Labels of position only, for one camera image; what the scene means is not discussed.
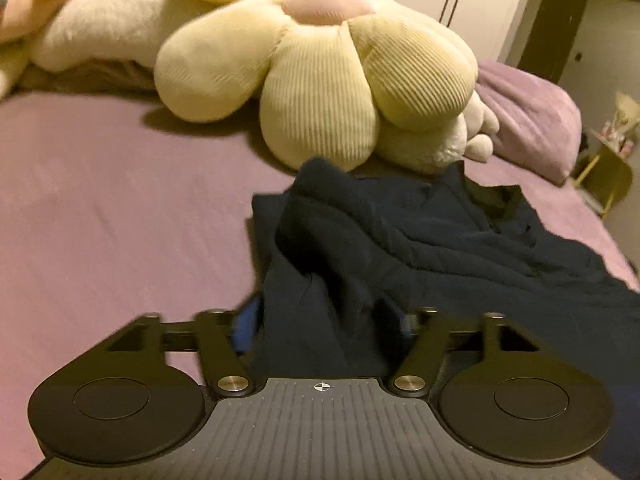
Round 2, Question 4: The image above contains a dark navy garment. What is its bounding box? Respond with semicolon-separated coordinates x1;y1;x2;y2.
250;159;639;479

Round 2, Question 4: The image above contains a beige plush bunny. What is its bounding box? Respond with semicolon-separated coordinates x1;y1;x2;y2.
375;91;499;174

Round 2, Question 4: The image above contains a purple pillow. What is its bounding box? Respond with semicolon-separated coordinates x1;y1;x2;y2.
476;61;582;185

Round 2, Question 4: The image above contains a yellow side table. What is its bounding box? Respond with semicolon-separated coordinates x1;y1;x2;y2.
572;130;634;220

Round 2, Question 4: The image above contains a yellow flower plush pillow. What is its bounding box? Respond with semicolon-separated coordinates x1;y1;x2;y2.
154;0;478;170

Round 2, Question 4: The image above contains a cream wrapped flower bouquet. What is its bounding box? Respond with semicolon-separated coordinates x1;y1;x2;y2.
603;91;639;157

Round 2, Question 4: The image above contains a white fluffy plush toy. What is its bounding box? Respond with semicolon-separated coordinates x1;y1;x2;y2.
30;0;214;73

